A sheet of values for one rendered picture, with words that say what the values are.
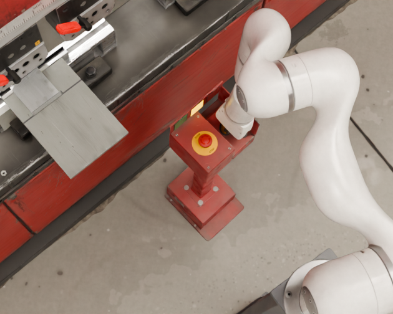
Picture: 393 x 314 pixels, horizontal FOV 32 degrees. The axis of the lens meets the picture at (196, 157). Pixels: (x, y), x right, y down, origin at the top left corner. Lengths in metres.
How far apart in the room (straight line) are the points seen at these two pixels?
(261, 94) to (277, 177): 1.50
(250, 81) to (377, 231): 0.35
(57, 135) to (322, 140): 0.71
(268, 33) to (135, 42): 0.67
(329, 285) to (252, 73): 0.40
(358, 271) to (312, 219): 1.49
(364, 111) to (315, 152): 1.67
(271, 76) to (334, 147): 0.17
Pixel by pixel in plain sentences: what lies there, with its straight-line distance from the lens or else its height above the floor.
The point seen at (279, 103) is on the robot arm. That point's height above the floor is 1.44.
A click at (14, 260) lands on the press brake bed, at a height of 0.05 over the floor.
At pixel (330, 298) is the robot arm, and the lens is 1.20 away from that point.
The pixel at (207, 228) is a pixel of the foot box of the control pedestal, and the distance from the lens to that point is 2.62.
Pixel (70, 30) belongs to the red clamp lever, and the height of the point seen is 1.22.
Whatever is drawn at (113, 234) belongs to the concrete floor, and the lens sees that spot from 2.62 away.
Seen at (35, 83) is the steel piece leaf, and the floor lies 1.00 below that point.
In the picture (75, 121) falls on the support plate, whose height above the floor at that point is 1.00.
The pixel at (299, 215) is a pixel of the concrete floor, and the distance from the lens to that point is 2.69.
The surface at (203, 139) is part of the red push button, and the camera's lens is 1.86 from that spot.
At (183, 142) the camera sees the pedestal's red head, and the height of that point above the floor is 0.78.
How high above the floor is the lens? 2.57
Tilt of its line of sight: 73 degrees down
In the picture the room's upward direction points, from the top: 10 degrees clockwise
